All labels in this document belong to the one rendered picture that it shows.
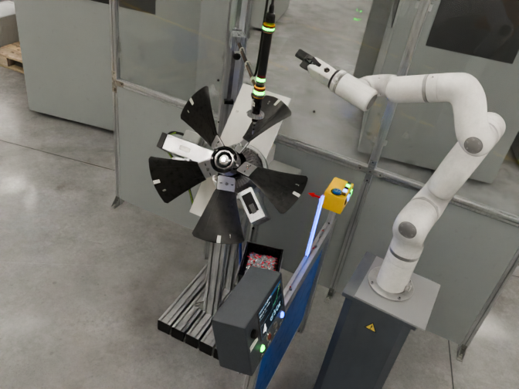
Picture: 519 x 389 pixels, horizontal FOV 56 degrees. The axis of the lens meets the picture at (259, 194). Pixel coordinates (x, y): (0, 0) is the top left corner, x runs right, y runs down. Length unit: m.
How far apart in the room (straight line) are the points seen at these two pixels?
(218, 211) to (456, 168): 0.97
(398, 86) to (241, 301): 0.85
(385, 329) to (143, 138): 2.05
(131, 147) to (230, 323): 2.25
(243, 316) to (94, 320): 1.73
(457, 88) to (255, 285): 0.86
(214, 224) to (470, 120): 1.08
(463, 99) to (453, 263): 1.47
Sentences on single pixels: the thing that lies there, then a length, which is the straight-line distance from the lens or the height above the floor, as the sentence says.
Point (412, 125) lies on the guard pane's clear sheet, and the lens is 2.58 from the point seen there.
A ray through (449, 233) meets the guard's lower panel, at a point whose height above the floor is 0.78.
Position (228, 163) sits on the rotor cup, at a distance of 2.07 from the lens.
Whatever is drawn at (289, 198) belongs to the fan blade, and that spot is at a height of 1.15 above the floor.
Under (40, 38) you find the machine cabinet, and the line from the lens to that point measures 4.68.
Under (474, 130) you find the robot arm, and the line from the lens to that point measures 1.59.
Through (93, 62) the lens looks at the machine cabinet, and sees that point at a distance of 4.47.
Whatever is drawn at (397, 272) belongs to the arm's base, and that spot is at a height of 1.06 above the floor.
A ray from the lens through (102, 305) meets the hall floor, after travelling 3.10.
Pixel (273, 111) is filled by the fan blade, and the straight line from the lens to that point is 2.12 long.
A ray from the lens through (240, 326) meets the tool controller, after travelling 1.37.
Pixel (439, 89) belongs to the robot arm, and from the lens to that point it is 1.65.
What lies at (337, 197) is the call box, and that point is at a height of 1.07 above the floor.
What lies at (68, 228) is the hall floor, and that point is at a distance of 3.64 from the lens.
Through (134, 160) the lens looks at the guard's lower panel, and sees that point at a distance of 3.50.
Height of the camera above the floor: 2.31
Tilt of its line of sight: 35 degrees down
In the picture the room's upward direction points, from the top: 10 degrees clockwise
